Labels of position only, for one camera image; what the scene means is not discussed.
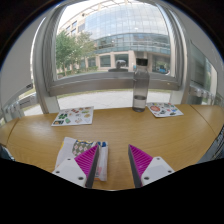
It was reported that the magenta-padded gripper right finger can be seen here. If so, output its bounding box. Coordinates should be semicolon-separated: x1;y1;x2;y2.
128;143;175;189

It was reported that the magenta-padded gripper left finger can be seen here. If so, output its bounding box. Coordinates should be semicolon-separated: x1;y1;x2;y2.
52;143;101;189

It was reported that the white colourful sticker sheet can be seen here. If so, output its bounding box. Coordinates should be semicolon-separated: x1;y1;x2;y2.
146;101;185;118
51;106;95;127

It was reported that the dark chair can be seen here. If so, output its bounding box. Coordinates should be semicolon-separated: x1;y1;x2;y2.
202;132;224;163
0;143;15;162

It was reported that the grey transparent bottle, black cap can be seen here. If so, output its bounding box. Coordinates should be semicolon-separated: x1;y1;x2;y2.
132;57;151;113

